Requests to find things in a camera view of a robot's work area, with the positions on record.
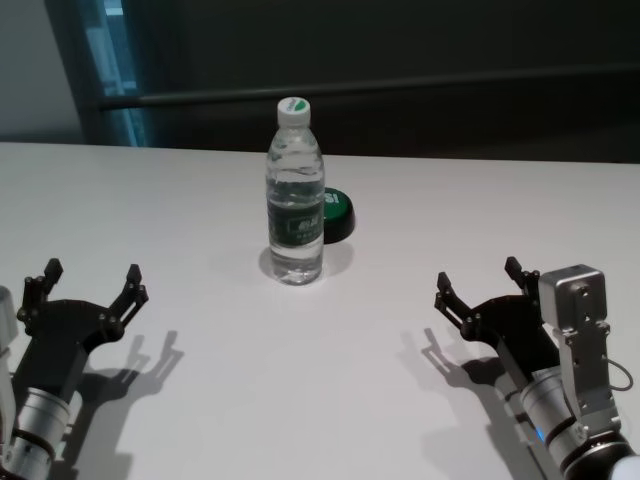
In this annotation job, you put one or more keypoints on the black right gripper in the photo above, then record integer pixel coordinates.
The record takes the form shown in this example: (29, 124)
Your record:
(515, 325)

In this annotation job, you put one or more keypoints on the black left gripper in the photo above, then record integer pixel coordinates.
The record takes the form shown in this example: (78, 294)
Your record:
(65, 330)

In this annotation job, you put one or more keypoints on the clear water bottle green label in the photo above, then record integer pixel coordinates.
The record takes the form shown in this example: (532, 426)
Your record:
(295, 165)

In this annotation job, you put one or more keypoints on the green YES button black base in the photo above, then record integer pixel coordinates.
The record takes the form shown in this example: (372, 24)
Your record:
(342, 220)

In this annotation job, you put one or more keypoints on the dark thin handrail bar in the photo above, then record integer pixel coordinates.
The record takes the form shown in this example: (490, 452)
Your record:
(150, 100)

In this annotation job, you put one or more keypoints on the teal window glass strip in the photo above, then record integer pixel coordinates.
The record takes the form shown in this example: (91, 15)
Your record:
(112, 60)

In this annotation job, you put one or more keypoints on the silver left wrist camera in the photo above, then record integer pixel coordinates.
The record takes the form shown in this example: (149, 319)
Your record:
(6, 310)

